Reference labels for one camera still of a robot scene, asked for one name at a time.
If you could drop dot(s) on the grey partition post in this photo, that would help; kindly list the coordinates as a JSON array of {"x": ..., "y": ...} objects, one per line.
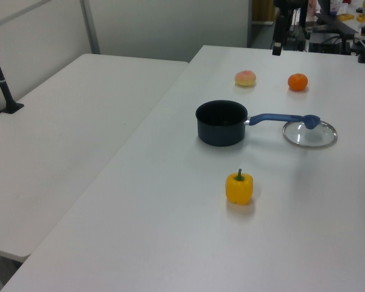
[{"x": 91, "y": 30}]

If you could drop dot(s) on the orange mandarin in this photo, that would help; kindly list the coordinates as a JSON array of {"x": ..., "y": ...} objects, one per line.
[{"x": 297, "y": 82}]

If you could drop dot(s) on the black vertical pole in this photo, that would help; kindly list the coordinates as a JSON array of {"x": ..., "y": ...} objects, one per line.
[{"x": 303, "y": 18}]

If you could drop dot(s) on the pink yellow peach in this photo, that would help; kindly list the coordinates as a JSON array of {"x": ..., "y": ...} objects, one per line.
[{"x": 245, "y": 79}]

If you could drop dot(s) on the black desk shelf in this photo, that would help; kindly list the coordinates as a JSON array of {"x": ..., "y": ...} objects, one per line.
[{"x": 334, "y": 24}]

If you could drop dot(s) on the black equipment box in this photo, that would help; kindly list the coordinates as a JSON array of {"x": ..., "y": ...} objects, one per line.
[{"x": 324, "y": 44}]

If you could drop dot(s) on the yellow bell pepper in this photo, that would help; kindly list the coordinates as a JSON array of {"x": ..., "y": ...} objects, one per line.
[{"x": 239, "y": 190}]

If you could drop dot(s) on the brown wooden cabinet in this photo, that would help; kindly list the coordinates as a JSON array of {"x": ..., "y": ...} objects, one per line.
[{"x": 261, "y": 10}]

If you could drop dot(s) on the white side table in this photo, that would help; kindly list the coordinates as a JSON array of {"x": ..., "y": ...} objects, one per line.
[{"x": 64, "y": 137}]

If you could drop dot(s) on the glass lid with blue knob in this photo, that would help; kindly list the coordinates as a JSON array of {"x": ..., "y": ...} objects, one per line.
[{"x": 312, "y": 121}]

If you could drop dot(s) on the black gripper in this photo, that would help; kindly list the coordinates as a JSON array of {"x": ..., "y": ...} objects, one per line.
[{"x": 287, "y": 4}]

